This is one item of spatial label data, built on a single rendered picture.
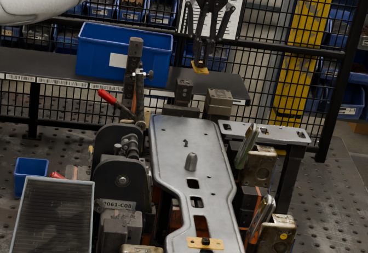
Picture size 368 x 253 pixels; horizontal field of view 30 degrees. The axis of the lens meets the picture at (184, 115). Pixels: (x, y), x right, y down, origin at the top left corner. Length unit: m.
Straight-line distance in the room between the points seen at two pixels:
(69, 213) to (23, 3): 0.40
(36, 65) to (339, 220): 1.13
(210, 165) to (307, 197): 0.66
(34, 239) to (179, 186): 0.61
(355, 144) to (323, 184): 2.13
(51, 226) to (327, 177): 1.54
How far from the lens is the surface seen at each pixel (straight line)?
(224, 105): 2.20
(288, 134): 2.18
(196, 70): 1.79
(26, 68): 2.28
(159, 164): 1.86
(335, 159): 2.80
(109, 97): 1.89
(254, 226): 1.64
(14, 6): 1.32
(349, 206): 2.50
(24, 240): 1.26
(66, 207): 1.35
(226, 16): 1.77
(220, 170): 1.89
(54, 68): 2.30
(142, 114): 1.90
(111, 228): 1.41
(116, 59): 2.23
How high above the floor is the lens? 1.91
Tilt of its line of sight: 25 degrees down
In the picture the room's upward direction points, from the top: 10 degrees clockwise
